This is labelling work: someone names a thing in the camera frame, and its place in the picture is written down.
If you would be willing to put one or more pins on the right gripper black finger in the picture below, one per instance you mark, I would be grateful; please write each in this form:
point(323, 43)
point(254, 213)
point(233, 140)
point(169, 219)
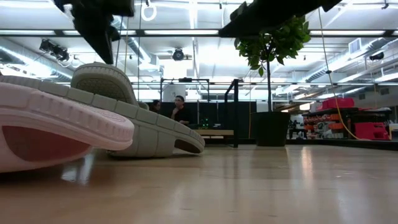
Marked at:
point(248, 26)
point(244, 9)

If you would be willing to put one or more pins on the grey rubber slide sandal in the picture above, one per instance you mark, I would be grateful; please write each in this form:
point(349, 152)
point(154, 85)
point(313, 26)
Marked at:
point(102, 84)
point(155, 130)

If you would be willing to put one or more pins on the green leafy plant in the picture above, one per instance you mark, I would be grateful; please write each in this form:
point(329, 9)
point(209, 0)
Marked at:
point(270, 46)

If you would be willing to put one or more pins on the black track light cluster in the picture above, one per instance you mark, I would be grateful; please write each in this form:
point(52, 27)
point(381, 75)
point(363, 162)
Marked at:
point(57, 51)

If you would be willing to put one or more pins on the round black ceiling lamp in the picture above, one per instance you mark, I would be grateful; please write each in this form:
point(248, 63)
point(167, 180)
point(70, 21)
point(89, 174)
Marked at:
point(178, 55)

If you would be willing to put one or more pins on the white ceiling vent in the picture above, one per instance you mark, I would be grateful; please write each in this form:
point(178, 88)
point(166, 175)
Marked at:
point(355, 45)

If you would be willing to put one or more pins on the pink rubber slide sandal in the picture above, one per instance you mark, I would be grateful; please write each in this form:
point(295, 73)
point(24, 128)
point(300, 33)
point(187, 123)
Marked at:
point(62, 109)

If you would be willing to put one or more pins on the person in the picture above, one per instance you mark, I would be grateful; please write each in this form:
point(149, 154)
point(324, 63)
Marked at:
point(155, 106)
point(182, 115)

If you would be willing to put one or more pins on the white box appliance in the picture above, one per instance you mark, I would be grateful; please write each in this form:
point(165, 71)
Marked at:
point(174, 93)

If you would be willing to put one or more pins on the black divider panel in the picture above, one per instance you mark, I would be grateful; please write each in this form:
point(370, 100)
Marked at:
point(217, 115)

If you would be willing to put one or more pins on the black ceiling device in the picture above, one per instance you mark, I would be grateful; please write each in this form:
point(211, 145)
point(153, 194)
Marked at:
point(377, 56)

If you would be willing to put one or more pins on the red storage bins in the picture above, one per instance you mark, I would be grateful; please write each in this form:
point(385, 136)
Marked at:
point(337, 103)

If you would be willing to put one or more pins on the black plant pot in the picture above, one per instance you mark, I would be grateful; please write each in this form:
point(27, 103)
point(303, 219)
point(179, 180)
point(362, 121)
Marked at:
point(270, 129)

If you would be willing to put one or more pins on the black storage rack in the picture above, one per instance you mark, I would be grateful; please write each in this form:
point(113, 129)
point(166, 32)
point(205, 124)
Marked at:
point(326, 126)

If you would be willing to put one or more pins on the red plastic crate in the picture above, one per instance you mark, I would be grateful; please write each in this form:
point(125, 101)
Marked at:
point(371, 131)

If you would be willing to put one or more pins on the black background rig frame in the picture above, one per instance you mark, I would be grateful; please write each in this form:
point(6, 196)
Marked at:
point(185, 80)

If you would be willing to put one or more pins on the wooden shelf with black frame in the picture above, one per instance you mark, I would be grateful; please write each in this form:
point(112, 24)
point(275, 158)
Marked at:
point(214, 132)

